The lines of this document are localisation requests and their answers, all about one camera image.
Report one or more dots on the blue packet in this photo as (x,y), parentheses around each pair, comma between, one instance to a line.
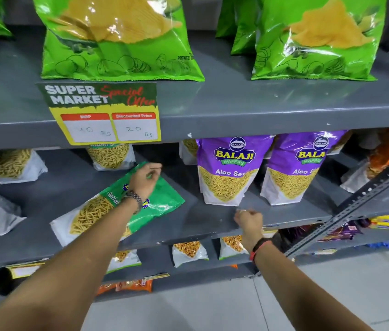
(380,244)

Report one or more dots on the grey slotted corner post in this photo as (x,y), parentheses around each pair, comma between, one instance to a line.
(370,199)

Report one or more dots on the person's left forearm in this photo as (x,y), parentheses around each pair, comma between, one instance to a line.
(60,272)

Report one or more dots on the person's right forearm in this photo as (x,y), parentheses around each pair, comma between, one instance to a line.
(301,299)

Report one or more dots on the person's right hand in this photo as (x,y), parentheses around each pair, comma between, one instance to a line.
(251,227)

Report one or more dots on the yellow green price label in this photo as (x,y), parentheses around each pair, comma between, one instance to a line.
(105,113)

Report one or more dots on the person's left hand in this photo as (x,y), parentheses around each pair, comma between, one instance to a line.
(144,182)

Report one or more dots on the black red wristband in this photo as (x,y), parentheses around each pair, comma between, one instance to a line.
(260,246)

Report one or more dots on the grey metal shelf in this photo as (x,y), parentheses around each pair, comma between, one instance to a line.
(249,99)

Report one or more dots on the shiny orange snack packet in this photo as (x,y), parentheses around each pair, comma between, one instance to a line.
(106,289)
(134,286)

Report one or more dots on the dark purple biscuit packet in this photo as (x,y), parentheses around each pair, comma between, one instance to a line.
(342,232)

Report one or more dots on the green Balaji Ratlami Sev packet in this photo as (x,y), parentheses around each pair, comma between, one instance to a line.
(167,199)

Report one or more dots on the orange Balaji snack packet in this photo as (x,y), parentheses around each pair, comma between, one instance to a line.
(377,158)

